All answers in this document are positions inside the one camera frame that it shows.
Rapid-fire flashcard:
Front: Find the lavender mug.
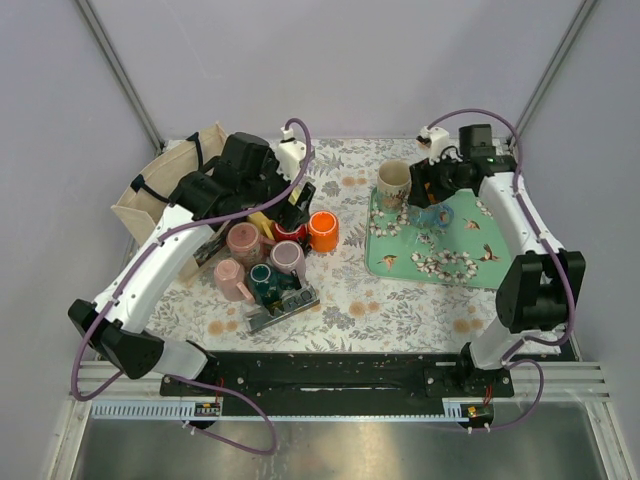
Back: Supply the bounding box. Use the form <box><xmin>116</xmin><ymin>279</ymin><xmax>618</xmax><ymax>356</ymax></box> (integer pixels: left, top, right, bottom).
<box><xmin>270</xmin><ymin>240</ymin><xmax>306</xmax><ymax>278</ymax></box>

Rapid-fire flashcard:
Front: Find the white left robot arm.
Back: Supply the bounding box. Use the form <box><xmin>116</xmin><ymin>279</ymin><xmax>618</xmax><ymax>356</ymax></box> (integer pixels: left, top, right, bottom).
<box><xmin>68</xmin><ymin>125</ymin><xmax>313</xmax><ymax>395</ymax></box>

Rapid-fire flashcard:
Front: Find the green floral tray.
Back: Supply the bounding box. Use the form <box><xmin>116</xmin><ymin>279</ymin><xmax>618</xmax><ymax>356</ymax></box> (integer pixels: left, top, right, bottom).
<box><xmin>365</xmin><ymin>190</ymin><xmax>511</xmax><ymax>289</ymax></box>

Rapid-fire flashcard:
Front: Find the white slotted cable duct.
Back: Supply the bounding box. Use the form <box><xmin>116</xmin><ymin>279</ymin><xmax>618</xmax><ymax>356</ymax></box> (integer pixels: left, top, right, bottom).
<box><xmin>90</xmin><ymin>398</ymin><xmax>492</xmax><ymax>423</ymax></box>

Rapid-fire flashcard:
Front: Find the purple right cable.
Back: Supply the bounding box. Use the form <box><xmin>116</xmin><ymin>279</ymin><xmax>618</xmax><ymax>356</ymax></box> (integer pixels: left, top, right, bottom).
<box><xmin>419</xmin><ymin>108</ymin><xmax>576</xmax><ymax>432</ymax></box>

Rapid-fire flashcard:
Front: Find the red mug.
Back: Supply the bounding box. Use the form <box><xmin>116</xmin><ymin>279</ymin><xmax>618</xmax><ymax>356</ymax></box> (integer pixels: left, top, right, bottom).
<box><xmin>272</xmin><ymin>223</ymin><xmax>308</xmax><ymax>243</ymax></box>

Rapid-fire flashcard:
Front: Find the beige floral mug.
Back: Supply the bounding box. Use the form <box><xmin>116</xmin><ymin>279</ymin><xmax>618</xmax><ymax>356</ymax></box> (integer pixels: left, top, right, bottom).
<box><xmin>376</xmin><ymin>160</ymin><xmax>411</xmax><ymax>213</ymax></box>

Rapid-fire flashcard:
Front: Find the blue butterfly mug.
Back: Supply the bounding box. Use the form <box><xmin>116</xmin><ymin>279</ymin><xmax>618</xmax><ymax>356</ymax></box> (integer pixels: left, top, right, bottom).
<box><xmin>407</xmin><ymin>203</ymin><xmax>454</xmax><ymax>229</ymax></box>

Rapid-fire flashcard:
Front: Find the beige canvas tote bag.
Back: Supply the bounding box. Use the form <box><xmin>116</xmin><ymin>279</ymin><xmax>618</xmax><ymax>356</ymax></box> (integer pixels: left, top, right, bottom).
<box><xmin>110</xmin><ymin>120</ymin><xmax>231</xmax><ymax>284</ymax></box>

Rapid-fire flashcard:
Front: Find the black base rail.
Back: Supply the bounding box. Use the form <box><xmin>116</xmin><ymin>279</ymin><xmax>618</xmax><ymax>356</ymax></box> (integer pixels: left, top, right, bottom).
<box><xmin>160</xmin><ymin>352</ymin><xmax>514</xmax><ymax>410</ymax></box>

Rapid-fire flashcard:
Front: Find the floral table mat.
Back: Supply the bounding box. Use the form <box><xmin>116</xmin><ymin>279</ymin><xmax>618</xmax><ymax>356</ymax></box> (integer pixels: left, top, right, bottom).
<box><xmin>148</xmin><ymin>139</ymin><xmax>495</xmax><ymax>353</ymax></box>

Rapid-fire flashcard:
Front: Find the yellow mug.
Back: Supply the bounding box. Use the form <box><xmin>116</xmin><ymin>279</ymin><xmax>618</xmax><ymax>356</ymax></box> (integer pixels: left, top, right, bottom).
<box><xmin>247</xmin><ymin>212</ymin><xmax>274</xmax><ymax>240</ymax></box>

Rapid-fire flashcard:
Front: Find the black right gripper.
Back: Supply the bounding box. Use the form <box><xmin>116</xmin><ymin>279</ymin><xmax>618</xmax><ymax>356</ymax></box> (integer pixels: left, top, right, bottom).
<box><xmin>407</xmin><ymin>149</ymin><xmax>471</xmax><ymax>209</ymax></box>

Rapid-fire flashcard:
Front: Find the dark green mug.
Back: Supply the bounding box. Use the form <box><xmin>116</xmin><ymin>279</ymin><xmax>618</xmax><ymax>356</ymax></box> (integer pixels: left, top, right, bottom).
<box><xmin>247</xmin><ymin>263</ymin><xmax>302</xmax><ymax>306</ymax></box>

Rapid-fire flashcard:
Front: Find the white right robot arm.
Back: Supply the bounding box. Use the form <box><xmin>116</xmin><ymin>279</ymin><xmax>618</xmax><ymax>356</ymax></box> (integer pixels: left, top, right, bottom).
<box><xmin>409</xmin><ymin>124</ymin><xmax>586</xmax><ymax>396</ymax></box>

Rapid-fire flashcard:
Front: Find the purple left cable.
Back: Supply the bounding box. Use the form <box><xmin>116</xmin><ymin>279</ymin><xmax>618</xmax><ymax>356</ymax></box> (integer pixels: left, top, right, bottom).
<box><xmin>70</xmin><ymin>117</ymin><xmax>314</xmax><ymax>456</ymax></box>

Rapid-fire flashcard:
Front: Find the pink round mug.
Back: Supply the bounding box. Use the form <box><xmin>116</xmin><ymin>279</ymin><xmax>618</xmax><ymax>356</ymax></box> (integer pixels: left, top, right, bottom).
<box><xmin>226</xmin><ymin>222</ymin><xmax>276</xmax><ymax>266</ymax></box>

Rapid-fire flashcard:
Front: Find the purple cable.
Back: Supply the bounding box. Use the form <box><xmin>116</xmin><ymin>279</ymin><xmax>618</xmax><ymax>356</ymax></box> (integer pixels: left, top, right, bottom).
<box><xmin>70</xmin><ymin>117</ymin><xmax>314</xmax><ymax>456</ymax></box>
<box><xmin>419</xmin><ymin>108</ymin><xmax>576</xmax><ymax>432</ymax></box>

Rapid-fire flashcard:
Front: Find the pink octagonal mug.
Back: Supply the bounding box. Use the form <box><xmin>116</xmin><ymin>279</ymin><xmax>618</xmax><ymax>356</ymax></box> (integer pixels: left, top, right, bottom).
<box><xmin>214</xmin><ymin>259</ymin><xmax>255</xmax><ymax>304</ymax></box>

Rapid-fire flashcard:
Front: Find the orange mug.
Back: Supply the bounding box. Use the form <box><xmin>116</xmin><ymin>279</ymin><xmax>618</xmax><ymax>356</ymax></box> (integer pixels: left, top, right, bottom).
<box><xmin>308</xmin><ymin>211</ymin><xmax>339</xmax><ymax>253</ymax></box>

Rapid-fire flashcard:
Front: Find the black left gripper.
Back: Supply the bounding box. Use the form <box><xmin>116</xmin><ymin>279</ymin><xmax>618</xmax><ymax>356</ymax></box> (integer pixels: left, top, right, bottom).
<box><xmin>241</xmin><ymin>150</ymin><xmax>316</xmax><ymax>231</ymax></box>

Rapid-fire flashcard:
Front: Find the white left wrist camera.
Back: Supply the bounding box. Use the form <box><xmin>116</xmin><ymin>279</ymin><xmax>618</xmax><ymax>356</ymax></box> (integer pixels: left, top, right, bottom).
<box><xmin>274</xmin><ymin>127</ymin><xmax>306</xmax><ymax>181</ymax></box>

